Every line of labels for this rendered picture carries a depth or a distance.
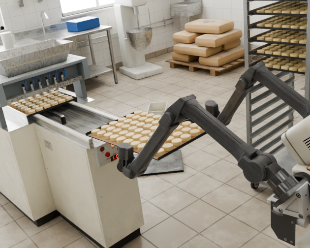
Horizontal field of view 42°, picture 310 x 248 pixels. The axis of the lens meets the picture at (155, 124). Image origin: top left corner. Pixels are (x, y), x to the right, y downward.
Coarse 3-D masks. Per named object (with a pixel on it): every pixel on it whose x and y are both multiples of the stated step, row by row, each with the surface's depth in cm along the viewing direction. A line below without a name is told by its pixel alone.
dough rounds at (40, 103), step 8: (40, 96) 316; (48, 96) 314; (56, 96) 311; (64, 96) 309; (8, 104) 314; (16, 104) 305; (24, 104) 307; (32, 104) 301; (40, 104) 299; (48, 104) 297; (56, 104) 298; (24, 112) 293; (32, 112) 287
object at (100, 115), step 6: (72, 102) 301; (72, 108) 303; (78, 108) 296; (84, 108) 289; (90, 108) 285; (84, 114) 292; (90, 114) 285; (96, 114) 278; (102, 114) 272; (108, 114) 271; (102, 120) 275; (108, 120) 269; (114, 120) 263
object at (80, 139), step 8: (32, 120) 292; (40, 120) 281; (48, 120) 274; (48, 128) 275; (56, 128) 265; (64, 128) 257; (64, 136) 260; (72, 136) 251; (80, 136) 243; (80, 144) 246; (88, 144) 238
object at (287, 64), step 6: (264, 60) 288; (270, 60) 287; (276, 60) 285; (282, 60) 287; (288, 60) 283; (294, 60) 280; (300, 60) 278; (270, 66) 277; (276, 66) 272; (282, 66) 270; (288, 66) 269; (294, 66) 267; (300, 66) 267
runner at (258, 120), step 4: (280, 104) 326; (284, 104) 330; (276, 108) 322; (280, 108) 325; (268, 112) 315; (272, 112) 319; (276, 112) 319; (264, 116) 312; (268, 116) 314; (256, 120) 306; (260, 120) 309; (264, 120) 309; (252, 124) 303; (256, 124) 303
